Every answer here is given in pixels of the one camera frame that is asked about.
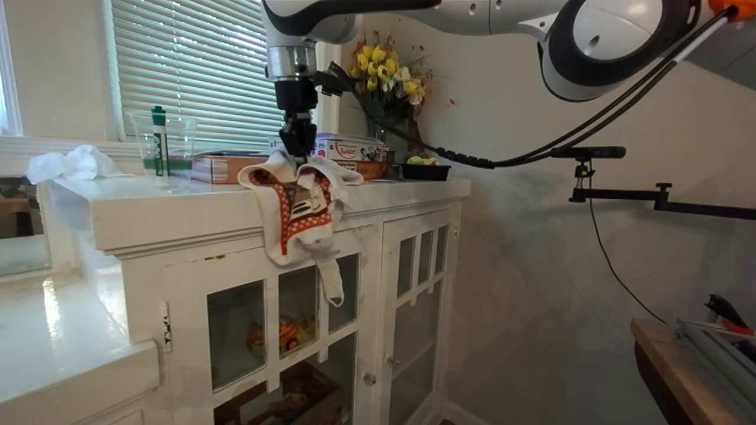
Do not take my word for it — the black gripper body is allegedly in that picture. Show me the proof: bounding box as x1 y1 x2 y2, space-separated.
271 72 322 129

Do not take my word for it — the white tea towel orange print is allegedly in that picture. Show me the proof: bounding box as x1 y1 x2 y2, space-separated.
234 149 365 312

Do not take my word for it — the white glass-door cabinet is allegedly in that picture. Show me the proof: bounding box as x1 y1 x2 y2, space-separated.
33 172 475 425

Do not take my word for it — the white drawer cabinet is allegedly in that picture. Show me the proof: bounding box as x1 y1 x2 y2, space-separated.
0 268 162 425

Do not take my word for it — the dark glass vase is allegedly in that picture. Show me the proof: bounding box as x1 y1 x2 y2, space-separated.
358 92 396 149

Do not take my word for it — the orange white printed box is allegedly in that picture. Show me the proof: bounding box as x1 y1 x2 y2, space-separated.
345 162 392 182

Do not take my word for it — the orange flat box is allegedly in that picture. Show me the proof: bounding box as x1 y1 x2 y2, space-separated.
186 151 271 186

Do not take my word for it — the yellow flower bouquet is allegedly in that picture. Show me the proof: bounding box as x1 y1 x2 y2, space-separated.
345 29 455 110

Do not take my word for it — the clear plastic container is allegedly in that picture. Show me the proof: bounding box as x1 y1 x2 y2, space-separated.
124 110 199 179

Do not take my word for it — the wide white window blind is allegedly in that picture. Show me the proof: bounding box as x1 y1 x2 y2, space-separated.
108 0 286 151

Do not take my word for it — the black tray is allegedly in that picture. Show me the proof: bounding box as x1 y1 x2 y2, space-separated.
398 162 454 182

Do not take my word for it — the green capped bottle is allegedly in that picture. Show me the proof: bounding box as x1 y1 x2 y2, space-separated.
149 105 172 179

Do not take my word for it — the orange toy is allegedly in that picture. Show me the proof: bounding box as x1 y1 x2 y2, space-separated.
242 315 316 358

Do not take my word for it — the crumpled white plastic bag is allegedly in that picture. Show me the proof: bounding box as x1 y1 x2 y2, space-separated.
23 143 120 186

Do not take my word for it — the brown box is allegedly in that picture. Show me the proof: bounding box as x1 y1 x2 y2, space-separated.
213 362 345 425

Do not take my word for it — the wooden table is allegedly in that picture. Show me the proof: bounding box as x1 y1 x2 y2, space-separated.
627 315 756 425

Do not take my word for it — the small black tool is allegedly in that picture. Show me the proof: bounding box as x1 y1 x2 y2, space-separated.
704 291 754 332

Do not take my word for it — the grey teal device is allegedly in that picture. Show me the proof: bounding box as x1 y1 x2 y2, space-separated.
678 317 756 397

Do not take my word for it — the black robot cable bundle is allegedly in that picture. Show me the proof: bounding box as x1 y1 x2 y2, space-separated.
314 0 756 172

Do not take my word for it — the black stereo camera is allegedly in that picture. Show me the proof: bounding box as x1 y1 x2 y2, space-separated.
547 144 627 163

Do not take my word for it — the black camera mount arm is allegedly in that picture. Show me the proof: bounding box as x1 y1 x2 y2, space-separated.
567 159 756 223

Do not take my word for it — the thin black camera cable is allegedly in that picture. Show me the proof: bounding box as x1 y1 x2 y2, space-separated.
586 196 687 333

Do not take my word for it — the orange cable clip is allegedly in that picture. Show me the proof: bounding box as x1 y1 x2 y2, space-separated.
707 0 756 25

